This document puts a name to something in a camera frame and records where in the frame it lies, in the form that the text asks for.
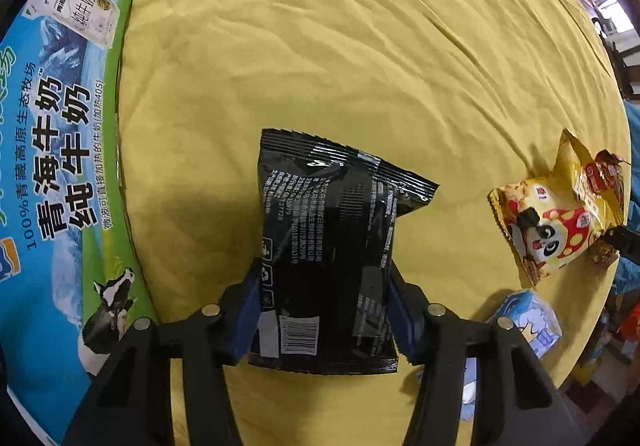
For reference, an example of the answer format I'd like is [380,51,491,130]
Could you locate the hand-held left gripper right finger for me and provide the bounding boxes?
[388,262,586,446]

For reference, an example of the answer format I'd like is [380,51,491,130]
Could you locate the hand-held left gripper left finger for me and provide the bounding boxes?
[64,257,264,446]

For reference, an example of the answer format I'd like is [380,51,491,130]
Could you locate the yellow red snack packet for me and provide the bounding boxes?
[553,128,629,232]

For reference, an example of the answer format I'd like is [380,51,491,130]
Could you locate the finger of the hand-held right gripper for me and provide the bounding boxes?
[601,225,640,263]

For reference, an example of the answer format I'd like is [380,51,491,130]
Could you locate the yellow panda snack packet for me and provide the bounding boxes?
[488,179,613,288]

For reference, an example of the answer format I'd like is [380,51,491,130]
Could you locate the blue green milk carton box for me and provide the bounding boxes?
[0,0,158,445]

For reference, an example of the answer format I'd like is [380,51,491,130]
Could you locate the light blue snack packet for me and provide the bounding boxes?
[461,289,563,423]

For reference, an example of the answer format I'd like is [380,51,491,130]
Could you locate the yellow cloth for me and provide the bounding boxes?
[112,0,632,446]

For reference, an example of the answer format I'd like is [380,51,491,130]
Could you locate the black snack packet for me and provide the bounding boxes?
[247,128,440,375]

